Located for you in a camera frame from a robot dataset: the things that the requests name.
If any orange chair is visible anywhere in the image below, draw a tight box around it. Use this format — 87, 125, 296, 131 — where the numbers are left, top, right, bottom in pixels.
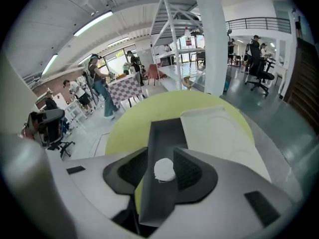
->
147, 64, 166, 86

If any green cloth round table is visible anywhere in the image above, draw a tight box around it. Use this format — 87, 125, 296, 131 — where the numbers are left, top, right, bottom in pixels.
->
104, 90, 256, 215

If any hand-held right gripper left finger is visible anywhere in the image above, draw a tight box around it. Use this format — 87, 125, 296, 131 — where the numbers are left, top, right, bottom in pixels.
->
102, 147, 150, 196

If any long ceiling light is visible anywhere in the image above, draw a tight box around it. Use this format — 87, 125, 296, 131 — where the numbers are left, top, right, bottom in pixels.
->
41, 54, 59, 76
73, 10, 114, 37
107, 36, 130, 47

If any small white table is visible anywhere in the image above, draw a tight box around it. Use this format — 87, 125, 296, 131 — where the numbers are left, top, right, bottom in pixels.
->
65, 100, 88, 124

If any red label plastic bottle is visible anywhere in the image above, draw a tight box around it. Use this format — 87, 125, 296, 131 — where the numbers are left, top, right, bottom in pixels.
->
183, 26, 193, 49

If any blue mesh waste bin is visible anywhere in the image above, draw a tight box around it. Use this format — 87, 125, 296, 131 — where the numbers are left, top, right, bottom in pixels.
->
223, 75, 233, 93

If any dark staircase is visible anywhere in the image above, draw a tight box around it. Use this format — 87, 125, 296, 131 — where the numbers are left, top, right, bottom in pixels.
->
284, 37, 319, 124

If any wooden chair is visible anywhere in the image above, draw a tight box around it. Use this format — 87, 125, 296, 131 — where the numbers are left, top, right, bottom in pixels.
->
182, 75, 200, 91

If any black balcony railing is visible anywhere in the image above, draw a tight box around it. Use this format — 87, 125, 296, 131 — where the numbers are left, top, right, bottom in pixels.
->
225, 17, 292, 34

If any red white checkered table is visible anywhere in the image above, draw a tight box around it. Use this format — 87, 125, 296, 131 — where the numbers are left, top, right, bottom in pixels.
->
107, 71, 147, 109

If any white pillar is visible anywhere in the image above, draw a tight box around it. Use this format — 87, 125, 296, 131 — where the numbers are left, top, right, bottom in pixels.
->
190, 0, 227, 97

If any white metal shelf rack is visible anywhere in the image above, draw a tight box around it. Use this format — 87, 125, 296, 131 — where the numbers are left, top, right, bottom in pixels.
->
149, 0, 207, 92

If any black grey office chair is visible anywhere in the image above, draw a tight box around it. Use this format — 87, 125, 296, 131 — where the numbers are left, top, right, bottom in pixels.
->
23, 108, 75, 159

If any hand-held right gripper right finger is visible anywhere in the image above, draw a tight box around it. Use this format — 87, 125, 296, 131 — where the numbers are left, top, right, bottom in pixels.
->
173, 147, 219, 205

